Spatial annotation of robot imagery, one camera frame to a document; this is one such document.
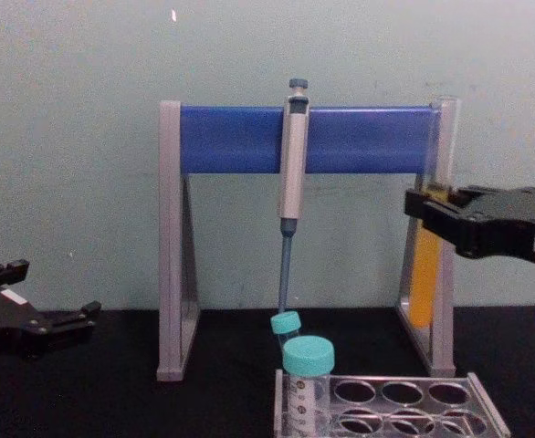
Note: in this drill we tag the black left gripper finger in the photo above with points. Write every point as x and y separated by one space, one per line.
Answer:
73 319
7 271

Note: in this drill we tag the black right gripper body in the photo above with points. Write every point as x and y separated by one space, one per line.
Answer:
509 223

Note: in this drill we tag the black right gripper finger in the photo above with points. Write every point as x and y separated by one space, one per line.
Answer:
466 195
438 216

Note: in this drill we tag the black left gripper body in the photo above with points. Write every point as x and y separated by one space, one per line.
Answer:
7 319

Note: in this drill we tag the glass tube with yellow liquid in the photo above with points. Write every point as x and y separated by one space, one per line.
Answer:
425 283

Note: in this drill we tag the black table cloth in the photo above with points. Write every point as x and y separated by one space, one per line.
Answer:
112 401

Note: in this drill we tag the grey pipette with blue tip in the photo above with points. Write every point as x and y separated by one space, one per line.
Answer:
293 159

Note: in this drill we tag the clear plastic tube rack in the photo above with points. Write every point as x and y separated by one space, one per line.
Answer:
432 394

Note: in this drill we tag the small tube with teal cap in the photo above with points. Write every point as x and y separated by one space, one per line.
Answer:
286 323

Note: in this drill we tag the large tube with teal cap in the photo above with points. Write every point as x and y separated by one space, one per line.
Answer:
307 358

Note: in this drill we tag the grey stand with blue bar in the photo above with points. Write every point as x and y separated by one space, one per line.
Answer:
231 139

